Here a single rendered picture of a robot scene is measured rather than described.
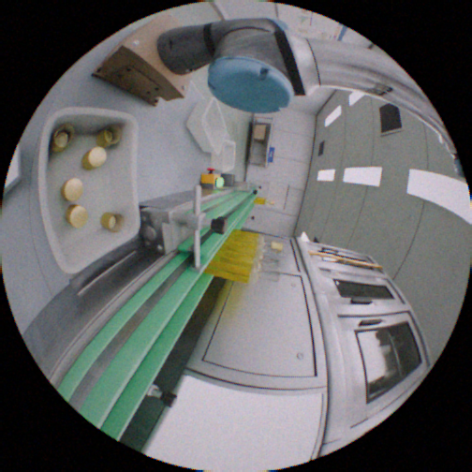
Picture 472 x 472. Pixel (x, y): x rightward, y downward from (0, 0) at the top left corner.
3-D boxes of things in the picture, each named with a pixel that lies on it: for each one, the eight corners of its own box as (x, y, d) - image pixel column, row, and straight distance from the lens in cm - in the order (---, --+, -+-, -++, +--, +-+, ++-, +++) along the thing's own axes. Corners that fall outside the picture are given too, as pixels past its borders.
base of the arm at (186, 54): (173, 24, 48) (217, 11, 45) (197, 56, 52) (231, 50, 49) (146, 48, 35) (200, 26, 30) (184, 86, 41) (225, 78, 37)
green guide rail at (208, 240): (177, 250, 34) (207, 258, 31) (177, 246, 34) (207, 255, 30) (254, 190, 200) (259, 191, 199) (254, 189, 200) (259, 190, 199)
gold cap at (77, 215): (63, 207, 30) (67, 209, 26) (80, 200, 31) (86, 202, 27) (67, 228, 31) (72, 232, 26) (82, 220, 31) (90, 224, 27)
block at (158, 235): (142, 249, 36) (165, 257, 31) (136, 210, 32) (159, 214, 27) (153, 243, 38) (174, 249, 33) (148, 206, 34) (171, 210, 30)
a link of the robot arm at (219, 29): (229, 46, 48) (286, 47, 47) (223, 73, 37) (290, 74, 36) (216, 16, 43) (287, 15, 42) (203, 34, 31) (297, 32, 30)
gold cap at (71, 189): (59, 182, 30) (63, 180, 25) (76, 176, 30) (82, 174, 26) (62, 203, 30) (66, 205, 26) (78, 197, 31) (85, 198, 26)
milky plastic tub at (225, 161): (208, 139, 77) (224, 139, 74) (223, 141, 98) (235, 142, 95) (207, 171, 78) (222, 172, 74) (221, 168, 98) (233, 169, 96)
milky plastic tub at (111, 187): (56, 261, 33) (66, 282, 25) (43, 130, 33) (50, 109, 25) (120, 226, 37) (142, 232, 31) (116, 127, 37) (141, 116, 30)
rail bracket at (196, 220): (167, 263, 32) (219, 280, 27) (158, 184, 26) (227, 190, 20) (174, 257, 34) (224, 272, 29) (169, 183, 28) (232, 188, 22)
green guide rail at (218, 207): (175, 221, 31) (208, 228, 27) (174, 216, 31) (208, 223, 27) (255, 184, 199) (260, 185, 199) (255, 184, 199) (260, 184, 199)
